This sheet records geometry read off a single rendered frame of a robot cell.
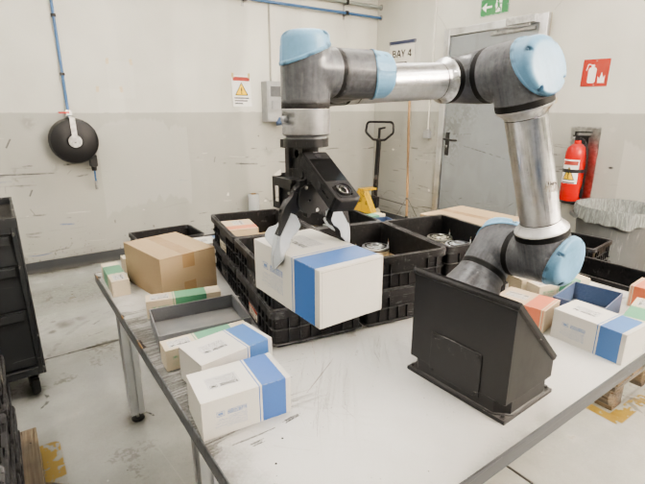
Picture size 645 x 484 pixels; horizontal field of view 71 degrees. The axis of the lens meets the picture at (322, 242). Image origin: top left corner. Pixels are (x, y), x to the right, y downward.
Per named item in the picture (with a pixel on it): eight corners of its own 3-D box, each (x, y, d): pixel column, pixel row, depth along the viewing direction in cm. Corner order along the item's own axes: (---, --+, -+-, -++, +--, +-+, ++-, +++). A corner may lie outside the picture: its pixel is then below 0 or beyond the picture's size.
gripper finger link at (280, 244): (260, 261, 75) (287, 212, 76) (278, 272, 71) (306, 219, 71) (246, 254, 73) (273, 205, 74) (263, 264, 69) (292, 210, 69)
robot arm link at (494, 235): (476, 276, 124) (500, 236, 126) (519, 287, 112) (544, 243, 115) (453, 252, 118) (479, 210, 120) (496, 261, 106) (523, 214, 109)
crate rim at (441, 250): (447, 254, 146) (448, 248, 145) (367, 268, 134) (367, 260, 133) (382, 227, 181) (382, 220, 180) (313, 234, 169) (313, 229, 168)
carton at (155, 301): (218, 301, 162) (217, 284, 160) (222, 307, 156) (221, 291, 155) (147, 311, 153) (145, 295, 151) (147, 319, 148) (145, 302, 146)
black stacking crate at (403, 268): (444, 282, 149) (447, 249, 145) (366, 298, 137) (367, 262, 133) (380, 250, 183) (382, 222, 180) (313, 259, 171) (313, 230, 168)
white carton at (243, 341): (248, 350, 128) (246, 322, 126) (273, 368, 120) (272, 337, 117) (180, 377, 116) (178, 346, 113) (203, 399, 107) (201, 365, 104)
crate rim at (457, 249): (516, 243, 158) (517, 237, 157) (447, 254, 146) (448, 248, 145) (442, 219, 193) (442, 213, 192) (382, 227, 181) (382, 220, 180)
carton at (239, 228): (222, 238, 191) (221, 221, 189) (250, 235, 196) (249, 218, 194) (228, 249, 177) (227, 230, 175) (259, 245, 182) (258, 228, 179)
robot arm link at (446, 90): (466, 57, 109) (284, 59, 86) (505, 47, 100) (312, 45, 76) (467, 107, 111) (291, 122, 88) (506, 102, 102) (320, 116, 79)
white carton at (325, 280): (381, 309, 72) (383, 255, 70) (320, 329, 66) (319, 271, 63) (311, 273, 88) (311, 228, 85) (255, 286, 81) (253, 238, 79)
